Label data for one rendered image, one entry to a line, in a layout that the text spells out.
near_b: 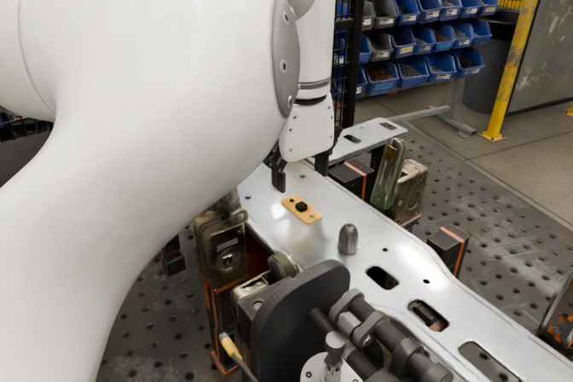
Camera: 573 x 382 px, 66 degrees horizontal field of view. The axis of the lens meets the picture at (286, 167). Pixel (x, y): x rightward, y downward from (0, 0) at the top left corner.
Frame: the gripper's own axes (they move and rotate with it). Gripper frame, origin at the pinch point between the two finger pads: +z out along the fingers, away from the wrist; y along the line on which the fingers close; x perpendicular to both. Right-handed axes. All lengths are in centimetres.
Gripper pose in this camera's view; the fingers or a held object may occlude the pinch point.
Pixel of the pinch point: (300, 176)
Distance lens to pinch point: 76.9
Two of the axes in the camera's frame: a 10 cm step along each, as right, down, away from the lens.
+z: -0.1, 8.6, 5.1
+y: 8.2, -2.9, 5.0
